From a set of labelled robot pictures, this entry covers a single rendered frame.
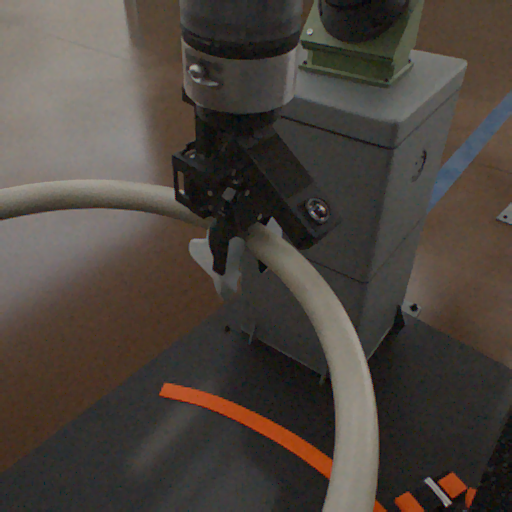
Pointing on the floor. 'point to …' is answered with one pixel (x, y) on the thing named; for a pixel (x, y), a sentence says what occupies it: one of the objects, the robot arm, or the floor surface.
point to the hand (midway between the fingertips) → (249, 280)
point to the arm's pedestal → (358, 199)
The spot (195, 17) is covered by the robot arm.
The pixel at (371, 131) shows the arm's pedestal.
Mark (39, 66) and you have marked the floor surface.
